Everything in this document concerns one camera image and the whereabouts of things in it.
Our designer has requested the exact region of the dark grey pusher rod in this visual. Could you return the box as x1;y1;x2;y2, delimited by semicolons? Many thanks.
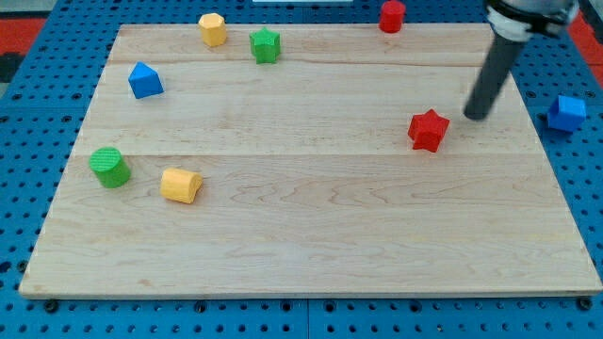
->
464;33;526;121

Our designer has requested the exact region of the white and black rod mount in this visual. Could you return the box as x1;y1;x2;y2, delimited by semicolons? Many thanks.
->
484;0;579;42

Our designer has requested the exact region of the red star block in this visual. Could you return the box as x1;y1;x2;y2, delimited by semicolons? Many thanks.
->
408;109;450;153

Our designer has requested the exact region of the wooden board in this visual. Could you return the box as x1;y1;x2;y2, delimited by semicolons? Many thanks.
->
20;24;602;299

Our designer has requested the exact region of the green star block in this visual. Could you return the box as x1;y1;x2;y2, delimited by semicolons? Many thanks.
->
250;27;281;64

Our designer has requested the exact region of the blue cube block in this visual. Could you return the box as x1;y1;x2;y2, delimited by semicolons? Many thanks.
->
546;95;586;133

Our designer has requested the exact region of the red cylinder block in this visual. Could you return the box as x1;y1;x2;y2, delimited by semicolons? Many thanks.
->
379;0;406;33

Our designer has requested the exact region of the yellow octagon block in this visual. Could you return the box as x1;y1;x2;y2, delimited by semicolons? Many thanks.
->
198;13;227;47

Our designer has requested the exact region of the yellow half-cylinder block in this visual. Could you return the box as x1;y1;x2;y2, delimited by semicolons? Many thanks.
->
159;168;203;204

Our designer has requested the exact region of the blue triangle block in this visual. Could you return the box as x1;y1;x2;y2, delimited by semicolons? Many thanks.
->
128;61;164;99

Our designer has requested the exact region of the green cylinder block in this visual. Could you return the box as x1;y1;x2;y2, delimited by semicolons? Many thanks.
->
89;147;131;188

